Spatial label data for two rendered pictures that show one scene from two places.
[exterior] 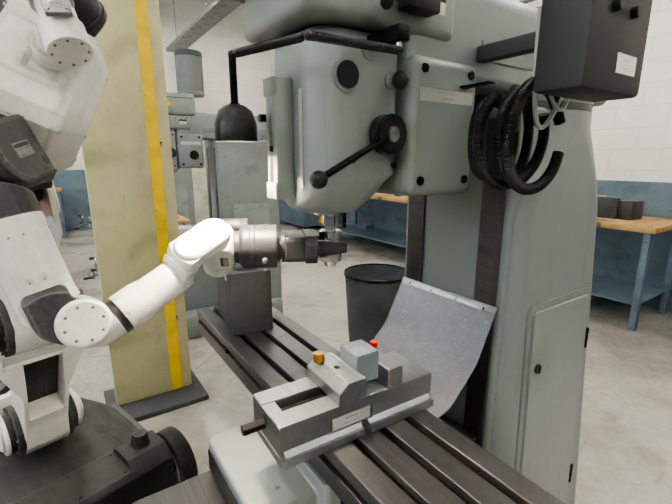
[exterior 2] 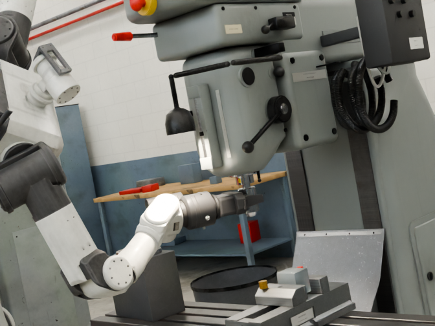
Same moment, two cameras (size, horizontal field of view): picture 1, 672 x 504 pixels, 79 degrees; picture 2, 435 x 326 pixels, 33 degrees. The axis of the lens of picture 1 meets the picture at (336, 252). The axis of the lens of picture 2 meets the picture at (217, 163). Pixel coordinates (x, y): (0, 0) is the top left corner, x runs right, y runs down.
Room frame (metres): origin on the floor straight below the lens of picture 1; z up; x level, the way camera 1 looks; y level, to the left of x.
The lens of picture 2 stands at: (-1.05, 0.45, 1.45)
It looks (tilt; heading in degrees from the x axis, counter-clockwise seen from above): 3 degrees down; 349
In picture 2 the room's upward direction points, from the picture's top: 10 degrees counter-clockwise
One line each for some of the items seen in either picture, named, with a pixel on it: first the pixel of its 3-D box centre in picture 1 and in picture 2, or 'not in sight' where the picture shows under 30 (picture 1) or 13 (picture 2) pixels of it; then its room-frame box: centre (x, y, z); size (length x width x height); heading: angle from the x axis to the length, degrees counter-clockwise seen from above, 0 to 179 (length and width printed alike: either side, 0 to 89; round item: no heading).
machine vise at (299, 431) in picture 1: (346, 389); (289, 305); (0.73, -0.02, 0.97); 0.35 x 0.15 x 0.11; 122
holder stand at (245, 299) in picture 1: (243, 290); (144, 281); (1.22, 0.29, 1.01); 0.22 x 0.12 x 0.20; 26
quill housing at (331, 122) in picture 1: (332, 128); (234, 112); (0.83, 0.01, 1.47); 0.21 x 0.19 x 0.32; 34
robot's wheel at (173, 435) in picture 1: (173, 460); not in sight; (1.09, 0.50, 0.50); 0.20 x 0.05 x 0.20; 50
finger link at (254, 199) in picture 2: (331, 248); (252, 200); (0.80, 0.01, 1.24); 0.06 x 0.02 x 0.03; 99
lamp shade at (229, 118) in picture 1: (235, 122); (178, 120); (0.73, 0.17, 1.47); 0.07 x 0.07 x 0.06
